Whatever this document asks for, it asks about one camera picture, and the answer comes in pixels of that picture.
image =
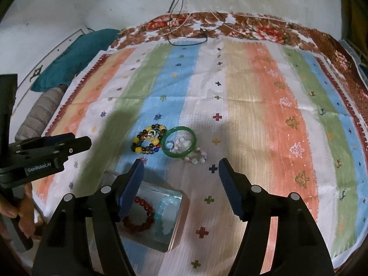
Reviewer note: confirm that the green jade bangle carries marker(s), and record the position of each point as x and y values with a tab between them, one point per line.
184	128

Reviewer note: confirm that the white patterned mat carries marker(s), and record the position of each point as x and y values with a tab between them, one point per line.
59	46

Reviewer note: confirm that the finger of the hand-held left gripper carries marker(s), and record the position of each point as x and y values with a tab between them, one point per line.
49	139
82	144

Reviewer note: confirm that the blue-grey cloth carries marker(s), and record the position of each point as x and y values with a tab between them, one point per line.
356	59

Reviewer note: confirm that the grey striped pillow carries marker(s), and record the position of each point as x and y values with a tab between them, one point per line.
40	112

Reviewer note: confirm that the clear plastic box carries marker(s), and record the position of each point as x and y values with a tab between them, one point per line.
176	229

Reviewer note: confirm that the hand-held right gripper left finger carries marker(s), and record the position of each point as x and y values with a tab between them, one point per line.
131	191

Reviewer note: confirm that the striped printed blanket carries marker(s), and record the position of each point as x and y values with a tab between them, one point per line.
244	106

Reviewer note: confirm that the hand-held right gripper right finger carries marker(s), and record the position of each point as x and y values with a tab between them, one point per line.
230	191

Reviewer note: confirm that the teal cloth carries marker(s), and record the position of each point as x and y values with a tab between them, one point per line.
72	57

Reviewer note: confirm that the person's left hand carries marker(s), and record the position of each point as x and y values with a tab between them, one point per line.
28	220

